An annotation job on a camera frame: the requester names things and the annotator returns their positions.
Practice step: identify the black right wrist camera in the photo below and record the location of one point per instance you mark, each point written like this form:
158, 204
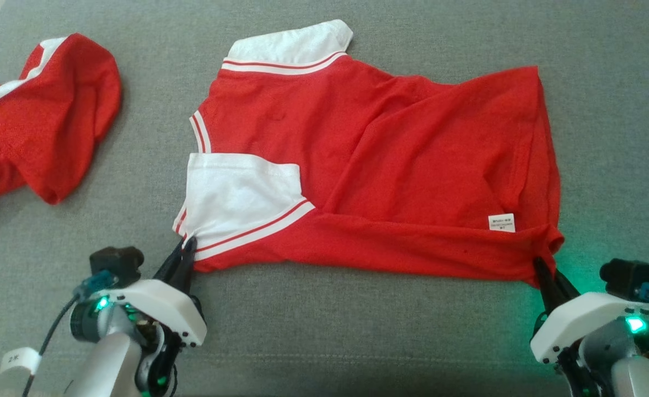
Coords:
627, 278

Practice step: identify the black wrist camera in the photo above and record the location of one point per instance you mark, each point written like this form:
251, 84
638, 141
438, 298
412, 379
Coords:
116, 264
627, 278

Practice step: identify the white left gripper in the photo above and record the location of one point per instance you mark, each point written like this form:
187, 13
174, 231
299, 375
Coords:
164, 309

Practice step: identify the red white striped shorts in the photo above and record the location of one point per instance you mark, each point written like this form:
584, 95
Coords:
54, 121

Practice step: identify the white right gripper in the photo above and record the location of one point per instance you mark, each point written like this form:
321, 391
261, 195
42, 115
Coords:
578, 320

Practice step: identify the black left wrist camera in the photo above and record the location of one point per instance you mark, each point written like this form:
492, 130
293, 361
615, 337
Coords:
116, 264

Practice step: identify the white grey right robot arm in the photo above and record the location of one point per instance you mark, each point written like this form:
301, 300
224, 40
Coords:
633, 364

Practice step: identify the red white sports shirt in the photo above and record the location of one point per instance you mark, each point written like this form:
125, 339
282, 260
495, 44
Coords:
385, 165

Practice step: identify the grey sofa seat cushion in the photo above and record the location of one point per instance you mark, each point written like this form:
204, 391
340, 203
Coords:
357, 331

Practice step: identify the blue left camera plug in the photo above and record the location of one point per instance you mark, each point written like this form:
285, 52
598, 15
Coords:
95, 282

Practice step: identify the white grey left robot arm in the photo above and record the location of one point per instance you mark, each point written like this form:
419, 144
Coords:
109, 358

